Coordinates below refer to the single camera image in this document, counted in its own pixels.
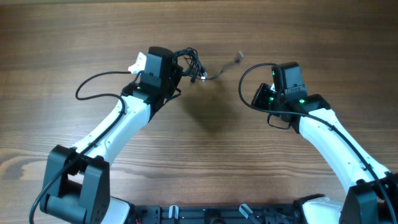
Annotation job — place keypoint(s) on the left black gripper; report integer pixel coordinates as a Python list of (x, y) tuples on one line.
[(177, 71)]

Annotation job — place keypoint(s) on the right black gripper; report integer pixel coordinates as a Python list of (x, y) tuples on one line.
[(259, 101)]

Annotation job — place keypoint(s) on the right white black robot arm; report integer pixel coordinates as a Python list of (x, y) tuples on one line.
[(370, 187)]

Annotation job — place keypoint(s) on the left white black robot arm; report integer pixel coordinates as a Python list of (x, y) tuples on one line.
[(76, 186)]

